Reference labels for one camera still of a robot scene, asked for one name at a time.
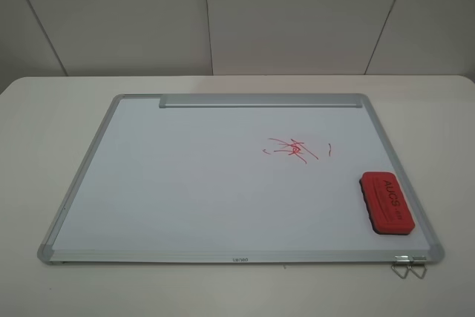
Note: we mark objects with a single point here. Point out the red whiteboard eraser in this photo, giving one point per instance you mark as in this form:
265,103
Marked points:
387,208

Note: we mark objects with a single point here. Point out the grey marker tray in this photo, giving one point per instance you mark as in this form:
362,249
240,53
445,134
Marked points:
260,101

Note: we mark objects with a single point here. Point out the left metal hanging hook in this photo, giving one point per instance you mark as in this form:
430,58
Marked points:
400,266

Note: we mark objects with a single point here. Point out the metal hanging hook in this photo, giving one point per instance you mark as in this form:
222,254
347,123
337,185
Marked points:
417,267
400,266

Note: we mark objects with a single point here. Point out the right metal hanging hook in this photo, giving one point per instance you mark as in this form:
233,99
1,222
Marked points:
417,267

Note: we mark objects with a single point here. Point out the white whiteboard with aluminium frame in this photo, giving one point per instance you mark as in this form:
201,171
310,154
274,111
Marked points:
231,186

